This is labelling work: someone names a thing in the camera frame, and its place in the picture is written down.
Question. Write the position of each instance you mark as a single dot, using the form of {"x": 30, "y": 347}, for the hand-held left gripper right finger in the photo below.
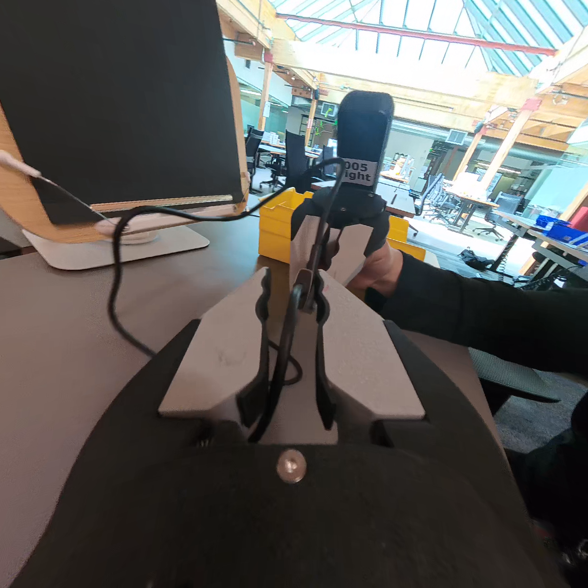
{"x": 372, "y": 367}

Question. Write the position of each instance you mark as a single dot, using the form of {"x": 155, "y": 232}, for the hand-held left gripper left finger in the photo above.
{"x": 216, "y": 367}

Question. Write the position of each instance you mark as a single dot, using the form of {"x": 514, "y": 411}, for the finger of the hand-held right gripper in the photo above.
{"x": 305, "y": 243}
{"x": 351, "y": 248}

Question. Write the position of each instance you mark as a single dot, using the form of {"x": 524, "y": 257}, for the yellow plastic bin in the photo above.
{"x": 275, "y": 229}

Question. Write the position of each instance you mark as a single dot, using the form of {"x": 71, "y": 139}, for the grey USB hub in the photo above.
{"x": 305, "y": 289}

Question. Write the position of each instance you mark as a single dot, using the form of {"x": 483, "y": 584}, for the person's right forearm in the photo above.
{"x": 482, "y": 312}

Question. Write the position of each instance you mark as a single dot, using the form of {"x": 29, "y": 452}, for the black office chair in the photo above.
{"x": 510, "y": 372}
{"x": 296, "y": 156}

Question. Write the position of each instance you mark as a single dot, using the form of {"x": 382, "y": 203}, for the grey office chair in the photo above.
{"x": 434, "y": 197}

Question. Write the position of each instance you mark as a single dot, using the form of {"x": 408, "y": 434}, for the red ceiling pipe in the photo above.
{"x": 413, "y": 33}

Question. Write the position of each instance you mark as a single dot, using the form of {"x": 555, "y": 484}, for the blue plastic tray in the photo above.
{"x": 558, "y": 227}

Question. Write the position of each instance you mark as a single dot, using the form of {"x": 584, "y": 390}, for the person's dark clothing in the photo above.
{"x": 556, "y": 482}

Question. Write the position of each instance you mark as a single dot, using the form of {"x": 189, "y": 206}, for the wood-rimmed black monitor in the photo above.
{"x": 115, "y": 92}

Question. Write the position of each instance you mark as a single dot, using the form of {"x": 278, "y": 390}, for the wall air vent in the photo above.
{"x": 457, "y": 136}

